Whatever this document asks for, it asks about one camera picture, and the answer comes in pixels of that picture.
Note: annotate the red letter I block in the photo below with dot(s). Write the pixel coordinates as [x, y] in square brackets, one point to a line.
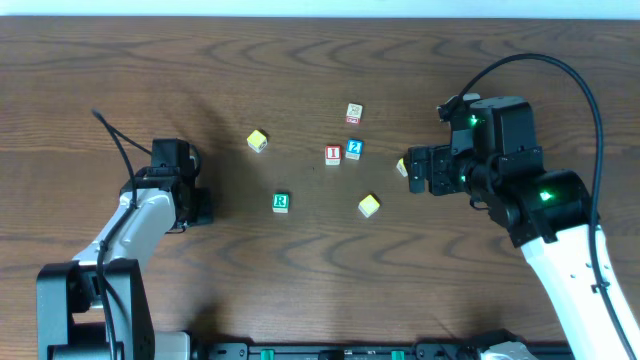
[333, 155]

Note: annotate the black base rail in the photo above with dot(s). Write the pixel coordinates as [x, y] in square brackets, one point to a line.
[420, 351]

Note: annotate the white red picture block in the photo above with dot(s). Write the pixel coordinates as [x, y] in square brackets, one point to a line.
[353, 113]

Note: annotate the green letter R block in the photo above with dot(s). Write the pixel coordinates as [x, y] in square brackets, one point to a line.
[280, 203]

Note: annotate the yellow block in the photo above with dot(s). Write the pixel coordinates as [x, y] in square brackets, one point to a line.
[400, 166]
[369, 205]
[257, 141]

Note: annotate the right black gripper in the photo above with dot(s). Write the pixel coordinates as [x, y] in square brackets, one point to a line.
[431, 170]

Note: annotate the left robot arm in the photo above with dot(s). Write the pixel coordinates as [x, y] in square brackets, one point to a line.
[95, 305]

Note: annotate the blue number 2 block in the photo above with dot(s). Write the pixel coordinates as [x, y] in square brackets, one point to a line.
[354, 149]

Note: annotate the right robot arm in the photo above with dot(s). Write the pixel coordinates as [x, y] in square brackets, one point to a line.
[547, 217]

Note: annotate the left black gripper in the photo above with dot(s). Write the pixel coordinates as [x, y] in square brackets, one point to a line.
[203, 214]

